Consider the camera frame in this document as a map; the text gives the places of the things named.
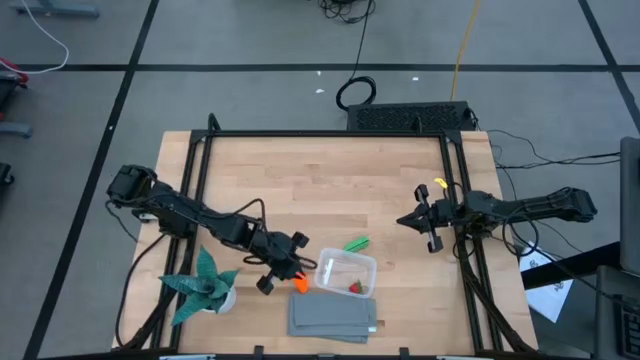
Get clear plastic tupperware container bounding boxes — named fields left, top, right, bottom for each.
left=313, top=247, right=379, bottom=300

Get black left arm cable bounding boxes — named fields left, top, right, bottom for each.
left=113, top=232, right=169, bottom=350

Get yellow cable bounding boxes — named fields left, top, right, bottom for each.
left=449, top=0, right=483, bottom=101

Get grey furniture base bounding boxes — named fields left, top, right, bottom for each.
left=8, top=0, right=100, bottom=20

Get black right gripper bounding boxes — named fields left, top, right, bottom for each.
left=396, top=183, right=458, bottom=254

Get grey cabinet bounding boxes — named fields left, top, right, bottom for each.
left=619, top=136, right=640, bottom=275

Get red cable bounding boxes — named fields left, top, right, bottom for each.
left=0, top=56, right=30, bottom=85

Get folded grey cloth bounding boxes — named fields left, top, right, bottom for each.
left=287, top=292, right=379, bottom=345

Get thin black cables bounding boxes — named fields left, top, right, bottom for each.
left=487, top=128, right=621, bottom=171

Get black metal table frame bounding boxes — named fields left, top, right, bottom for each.
left=112, top=112, right=539, bottom=360

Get white cable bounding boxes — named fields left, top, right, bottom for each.
left=19, top=0, right=70, bottom=75

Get white printed paper sheet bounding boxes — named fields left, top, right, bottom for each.
left=519, top=242, right=575, bottom=324

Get grey keyboard desk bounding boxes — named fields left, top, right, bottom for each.
left=593, top=264, right=640, bottom=360

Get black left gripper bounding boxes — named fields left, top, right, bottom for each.
left=249, top=229, right=311, bottom=296

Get black coiled cable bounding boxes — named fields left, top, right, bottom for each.
left=335, top=0, right=378, bottom=112

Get teal artificial plant white pot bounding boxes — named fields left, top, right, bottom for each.
left=158, top=244, right=241, bottom=327

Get green toy produce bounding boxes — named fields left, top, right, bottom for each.
left=342, top=235, right=372, bottom=253

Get black tangled cable bundle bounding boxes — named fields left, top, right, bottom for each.
left=317, top=0, right=376, bottom=25

